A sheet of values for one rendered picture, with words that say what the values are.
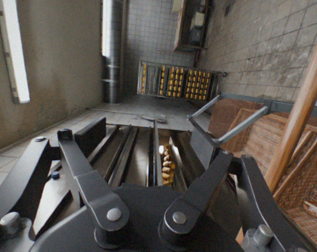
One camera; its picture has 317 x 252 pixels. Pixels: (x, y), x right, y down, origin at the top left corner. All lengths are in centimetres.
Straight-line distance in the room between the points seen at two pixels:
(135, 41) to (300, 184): 519
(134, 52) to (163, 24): 130
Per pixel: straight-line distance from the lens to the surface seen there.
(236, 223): 90
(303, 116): 37
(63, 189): 98
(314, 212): 106
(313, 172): 101
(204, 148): 17
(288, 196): 101
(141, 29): 545
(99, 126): 18
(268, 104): 79
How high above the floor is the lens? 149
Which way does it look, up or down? 4 degrees down
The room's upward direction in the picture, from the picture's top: 84 degrees counter-clockwise
